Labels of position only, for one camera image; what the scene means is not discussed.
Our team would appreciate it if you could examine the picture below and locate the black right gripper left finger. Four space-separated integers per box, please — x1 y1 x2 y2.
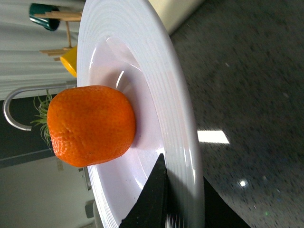
119 154 168 228

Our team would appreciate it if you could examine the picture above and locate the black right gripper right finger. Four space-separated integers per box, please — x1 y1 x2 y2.
204 178 250 228

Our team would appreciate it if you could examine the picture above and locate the orange fruit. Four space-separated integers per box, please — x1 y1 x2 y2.
47 85 136 167

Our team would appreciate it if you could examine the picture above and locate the white round plate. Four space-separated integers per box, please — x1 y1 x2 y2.
77 0 205 228

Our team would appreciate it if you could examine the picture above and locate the green plant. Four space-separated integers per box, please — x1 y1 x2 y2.
31 89 53 150

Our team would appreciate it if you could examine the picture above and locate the yellow mug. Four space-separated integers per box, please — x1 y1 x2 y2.
60 46 77 77

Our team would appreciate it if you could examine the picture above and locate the silver curved faucet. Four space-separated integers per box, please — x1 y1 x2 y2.
2 81 76 131

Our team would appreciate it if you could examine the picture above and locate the grey curtain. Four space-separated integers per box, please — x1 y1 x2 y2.
0 0 74 100

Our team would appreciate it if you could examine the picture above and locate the beige bear serving tray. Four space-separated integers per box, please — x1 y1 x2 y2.
149 0 204 35

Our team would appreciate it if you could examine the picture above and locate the dark green mug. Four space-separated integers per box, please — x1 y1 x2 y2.
28 3 60 31

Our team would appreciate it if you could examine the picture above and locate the wooden dish rack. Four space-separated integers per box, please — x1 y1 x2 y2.
39 11 82 61

